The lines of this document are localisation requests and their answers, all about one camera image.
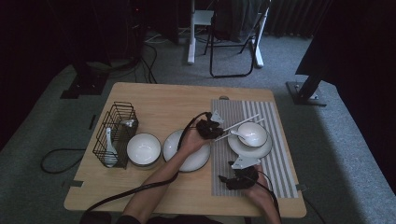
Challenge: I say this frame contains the left hand-held gripper black cable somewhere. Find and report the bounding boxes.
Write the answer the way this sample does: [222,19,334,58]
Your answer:
[81,111,213,220]

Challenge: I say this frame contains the black equipment with red light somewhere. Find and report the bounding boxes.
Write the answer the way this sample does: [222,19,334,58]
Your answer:
[92,0,148,63]

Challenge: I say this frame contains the black folding chair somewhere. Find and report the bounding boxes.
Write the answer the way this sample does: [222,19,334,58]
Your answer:
[204,0,272,78]

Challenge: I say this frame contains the black stand with base plate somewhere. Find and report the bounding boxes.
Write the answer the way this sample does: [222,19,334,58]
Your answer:
[285,73,328,107]

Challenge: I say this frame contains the black floor cables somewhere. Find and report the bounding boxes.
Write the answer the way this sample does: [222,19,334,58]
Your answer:
[134,43,159,84]

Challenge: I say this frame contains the white desk frame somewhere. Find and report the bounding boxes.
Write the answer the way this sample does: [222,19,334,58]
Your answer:
[186,0,271,69]

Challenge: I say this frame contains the black stand base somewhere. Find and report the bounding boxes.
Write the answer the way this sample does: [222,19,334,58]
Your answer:
[60,62,110,100]

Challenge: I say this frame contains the hand-held gripper black cable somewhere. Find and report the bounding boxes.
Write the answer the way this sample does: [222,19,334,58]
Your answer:
[256,171,283,224]
[81,111,213,220]

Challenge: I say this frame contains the person's left hand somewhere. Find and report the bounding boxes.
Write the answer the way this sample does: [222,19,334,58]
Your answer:
[178,125,210,157]

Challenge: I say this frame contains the dark cloth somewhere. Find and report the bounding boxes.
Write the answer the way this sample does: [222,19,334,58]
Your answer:
[213,0,265,43]

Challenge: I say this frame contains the white plate dark rim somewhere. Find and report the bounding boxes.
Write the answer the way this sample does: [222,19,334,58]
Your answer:
[163,129,212,173]
[226,120,274,160]

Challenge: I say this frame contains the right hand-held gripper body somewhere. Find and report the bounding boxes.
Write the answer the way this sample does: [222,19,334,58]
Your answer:
[226,156,262,190]

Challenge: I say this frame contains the black wire basket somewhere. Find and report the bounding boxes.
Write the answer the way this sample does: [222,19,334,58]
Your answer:
[92,101,140,171]

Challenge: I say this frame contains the white bowl dark rim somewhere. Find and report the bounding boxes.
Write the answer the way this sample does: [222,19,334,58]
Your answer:
[236,120,269,148]
[126,133,163,168]

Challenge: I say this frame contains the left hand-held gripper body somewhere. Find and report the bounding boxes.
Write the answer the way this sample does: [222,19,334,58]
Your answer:
[195,110,225,140]

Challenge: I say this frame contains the white floor cable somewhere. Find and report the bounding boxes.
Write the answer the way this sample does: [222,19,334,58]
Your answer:
[144,32,171,45]

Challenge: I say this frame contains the grey curtain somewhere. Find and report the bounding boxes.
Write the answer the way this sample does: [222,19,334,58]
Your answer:
[264,0,331,39]

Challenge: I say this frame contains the person's right hand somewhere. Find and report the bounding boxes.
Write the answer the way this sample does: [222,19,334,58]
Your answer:
[246,166,276,207]

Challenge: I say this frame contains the black looped floor cable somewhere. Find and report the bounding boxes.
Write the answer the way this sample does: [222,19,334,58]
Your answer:
[40,147,87,175]

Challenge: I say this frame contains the right hand-held gripper black cable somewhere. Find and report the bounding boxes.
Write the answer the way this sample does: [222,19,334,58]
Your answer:
[256,171,283,224]

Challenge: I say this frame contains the black curtain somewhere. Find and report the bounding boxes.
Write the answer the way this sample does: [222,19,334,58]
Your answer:
[294,0,396,194]

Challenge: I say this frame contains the grey striped placemat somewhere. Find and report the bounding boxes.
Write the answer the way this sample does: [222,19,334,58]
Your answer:
[210,99,299,199]

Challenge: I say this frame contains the bundle of white chopsticks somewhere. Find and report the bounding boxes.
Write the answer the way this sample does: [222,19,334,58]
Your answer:
[120,116,138,129]

